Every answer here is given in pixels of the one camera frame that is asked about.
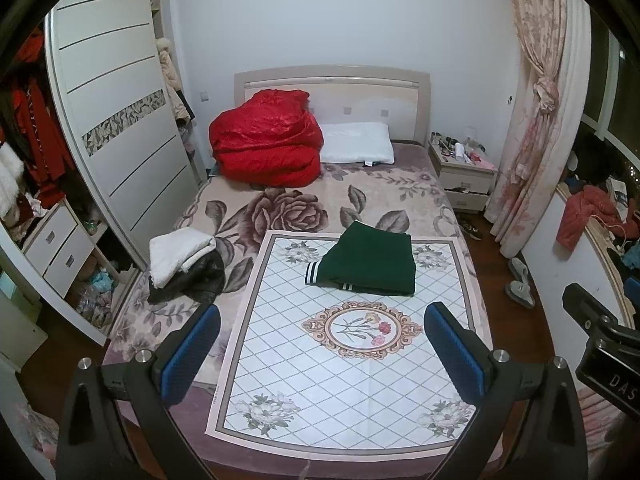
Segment red quilt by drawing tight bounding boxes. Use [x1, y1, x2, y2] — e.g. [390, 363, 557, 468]
[208, 88, 325, 189]

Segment red padded jacket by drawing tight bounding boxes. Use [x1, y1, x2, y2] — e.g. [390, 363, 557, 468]
[556, 184, 627, 249]

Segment dark jacket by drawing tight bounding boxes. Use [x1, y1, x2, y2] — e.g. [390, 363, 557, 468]
[147, 248, 226, 306]

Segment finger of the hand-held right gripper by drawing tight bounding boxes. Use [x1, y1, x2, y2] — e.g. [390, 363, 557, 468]
[561, 282, 623, 342]

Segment white nightstand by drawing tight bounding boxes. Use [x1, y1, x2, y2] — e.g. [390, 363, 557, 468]
[428, 132, 497, 214]

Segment beige hanging coat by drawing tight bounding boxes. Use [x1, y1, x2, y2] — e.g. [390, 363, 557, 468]
[155, 37, 194, 124]

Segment white fur garment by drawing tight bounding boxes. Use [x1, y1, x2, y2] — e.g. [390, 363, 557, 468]
[0, 141, 26, 217]

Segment pink striped rug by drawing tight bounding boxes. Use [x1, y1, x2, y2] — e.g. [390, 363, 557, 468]
[576, 389, 640, 457]

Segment white pillow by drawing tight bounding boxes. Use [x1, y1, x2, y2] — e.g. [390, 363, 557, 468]
[318, 121, 396, 167]

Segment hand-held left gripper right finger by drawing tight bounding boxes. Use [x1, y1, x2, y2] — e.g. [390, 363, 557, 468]
[422, 301, 590, 480]

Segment white fluffy garment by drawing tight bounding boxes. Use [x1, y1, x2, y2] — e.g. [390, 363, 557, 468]
[149, 226, 217, 290]

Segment white wardrobe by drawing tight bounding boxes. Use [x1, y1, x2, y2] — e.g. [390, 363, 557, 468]
[0, 0, 206, 376]

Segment pink floral curtain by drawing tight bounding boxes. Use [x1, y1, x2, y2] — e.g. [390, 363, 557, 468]
[482, 0, 577, 259]

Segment window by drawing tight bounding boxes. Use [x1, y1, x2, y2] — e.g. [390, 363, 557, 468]
[580, 17, 640, 188]

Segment pile of bagged clothes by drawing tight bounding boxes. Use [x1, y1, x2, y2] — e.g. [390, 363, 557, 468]
[74, 254, 123, 332]

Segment white floral diamond-pattern mat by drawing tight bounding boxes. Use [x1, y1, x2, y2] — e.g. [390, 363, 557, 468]
[205, 230, 494, 456]

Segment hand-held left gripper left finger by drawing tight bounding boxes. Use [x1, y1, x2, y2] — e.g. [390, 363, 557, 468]
[56, 302, 223, 480]

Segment red hanging clothes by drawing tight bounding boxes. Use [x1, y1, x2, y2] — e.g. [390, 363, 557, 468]
[9, 30, 77, 209]

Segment white drawer unit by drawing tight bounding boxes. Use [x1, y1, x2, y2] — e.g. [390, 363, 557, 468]
[22, 198, 97, 299]

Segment beige wooden bed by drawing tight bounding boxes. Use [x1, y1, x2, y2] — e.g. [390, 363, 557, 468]
[102, 65, 505, 467]

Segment clutter on nightstand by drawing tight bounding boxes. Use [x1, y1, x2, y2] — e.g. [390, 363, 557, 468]
[431, 131, 495, 167]

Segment dark shoes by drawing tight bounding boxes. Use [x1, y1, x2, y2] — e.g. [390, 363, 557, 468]
[457, 217, 484, 241]

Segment green jacket with cream sleeves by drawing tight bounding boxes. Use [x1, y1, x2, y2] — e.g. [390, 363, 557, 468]
[305, 221, 418, 297]

